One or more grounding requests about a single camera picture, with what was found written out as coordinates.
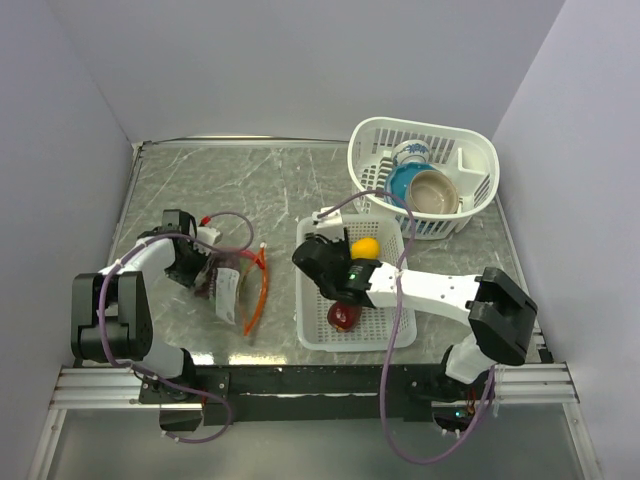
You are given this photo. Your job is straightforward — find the beige bowl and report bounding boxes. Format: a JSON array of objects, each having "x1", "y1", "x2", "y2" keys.
[{"x1": 406, "y1": 170, "x2": 459, "y2": 215}]

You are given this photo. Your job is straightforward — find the clear zip top bag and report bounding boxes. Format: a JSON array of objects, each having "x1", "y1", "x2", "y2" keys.
[{"x1": 200, "y1": 242, "x2": 269, "y2": 337}]

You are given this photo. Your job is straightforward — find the purple fake grapes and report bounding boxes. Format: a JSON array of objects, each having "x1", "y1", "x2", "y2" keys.
[{"x1": 193, "y1": 254, "x2": 240, "y2": 300}]

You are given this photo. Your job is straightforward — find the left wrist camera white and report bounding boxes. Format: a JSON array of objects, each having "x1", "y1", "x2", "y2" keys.
[{"x1": 196, "y1": 226, "x2": 222, "y2": 245}]

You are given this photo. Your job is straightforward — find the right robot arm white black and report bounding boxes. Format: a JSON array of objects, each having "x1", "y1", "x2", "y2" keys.
[{"x1": 292, "y1": 233, "x2": 538, "y2": 399}]

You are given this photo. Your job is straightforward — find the yellow fake lemon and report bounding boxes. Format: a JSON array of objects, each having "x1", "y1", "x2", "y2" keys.
[{"x1": 351, "y1": 237, "x2": 381, "y2": 260}]

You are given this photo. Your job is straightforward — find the aluminium frame rail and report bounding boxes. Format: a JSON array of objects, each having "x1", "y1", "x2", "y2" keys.
[{"x1": 49, "y1": 364, "x2": 579, "y2": 410}]

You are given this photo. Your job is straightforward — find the blue white porcelain cup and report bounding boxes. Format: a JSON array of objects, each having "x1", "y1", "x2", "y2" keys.
[{"x1": 391, "y1": 139, "x2": 431, "y2": 167}]

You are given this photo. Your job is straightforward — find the teal bowl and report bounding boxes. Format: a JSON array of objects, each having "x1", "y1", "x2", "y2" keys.
[{"x1": 384, "y1": 162, "x2": 434, "y2": 208}]

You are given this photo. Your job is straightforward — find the white perforated rectangular basket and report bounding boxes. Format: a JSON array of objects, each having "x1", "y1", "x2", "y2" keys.
[{"x1": 296, "y1": 214, "x2": 405, "y2": 353}]

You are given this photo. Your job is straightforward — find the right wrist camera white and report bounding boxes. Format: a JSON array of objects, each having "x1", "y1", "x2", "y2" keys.
[{"x1": 311, "y1": 207, "x2": 344, "y2": 241}]

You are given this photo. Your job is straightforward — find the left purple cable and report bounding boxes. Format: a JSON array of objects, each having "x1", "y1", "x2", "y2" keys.
[{"x1": 98, "y1": 211, "x2": 256, "y2": 445}]

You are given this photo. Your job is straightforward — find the red fake apple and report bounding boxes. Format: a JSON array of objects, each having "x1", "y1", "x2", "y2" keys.
[{"x1": 327, "y1": 302, "x2": 362, "y2": 333}]

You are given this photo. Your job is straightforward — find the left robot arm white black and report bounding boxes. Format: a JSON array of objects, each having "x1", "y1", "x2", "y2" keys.
[{"x1": 70, "y1": 209, "x2": 207, "y2": 402}]

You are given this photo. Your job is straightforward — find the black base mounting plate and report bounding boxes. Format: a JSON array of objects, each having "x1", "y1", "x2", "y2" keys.
[{"x1": 139, "y1": 364, "x2": 489, "y2": 433}]

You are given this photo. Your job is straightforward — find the white oval dish rack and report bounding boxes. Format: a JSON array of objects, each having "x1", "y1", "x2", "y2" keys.
[{"x1": 347, "y1": 117, "x2": 500, "y2": 240}]

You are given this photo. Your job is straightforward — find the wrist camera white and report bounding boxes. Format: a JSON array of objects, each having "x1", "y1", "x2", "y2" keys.
[
  {"x1": 196, "y1": 226, "x2": 222, "y2": 245},
  {"x1": 311, "y1": 207, "x2": 344, "y2": 241}
]

